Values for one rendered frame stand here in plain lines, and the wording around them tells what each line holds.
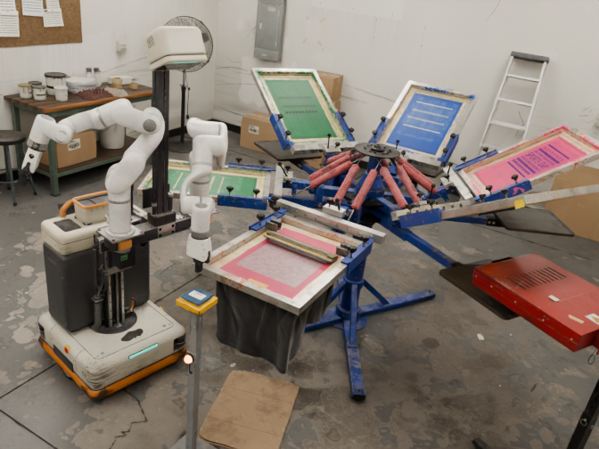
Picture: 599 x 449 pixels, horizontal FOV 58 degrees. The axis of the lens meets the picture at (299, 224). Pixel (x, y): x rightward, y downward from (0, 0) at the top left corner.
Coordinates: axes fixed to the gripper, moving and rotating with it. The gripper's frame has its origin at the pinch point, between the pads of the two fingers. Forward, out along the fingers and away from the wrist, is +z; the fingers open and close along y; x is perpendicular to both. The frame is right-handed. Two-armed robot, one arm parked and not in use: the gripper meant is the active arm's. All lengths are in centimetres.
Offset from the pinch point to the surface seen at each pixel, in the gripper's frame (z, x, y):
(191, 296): 13.9, -2.3, -1.6
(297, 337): 43, 37, 33
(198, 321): 26.0, -1.2, 1.9
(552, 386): 111, 180, 155
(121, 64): 6, 312, -368
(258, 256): 15, 49, -1
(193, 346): 39.7, -2.1, 0.7
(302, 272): 15, 50, 25
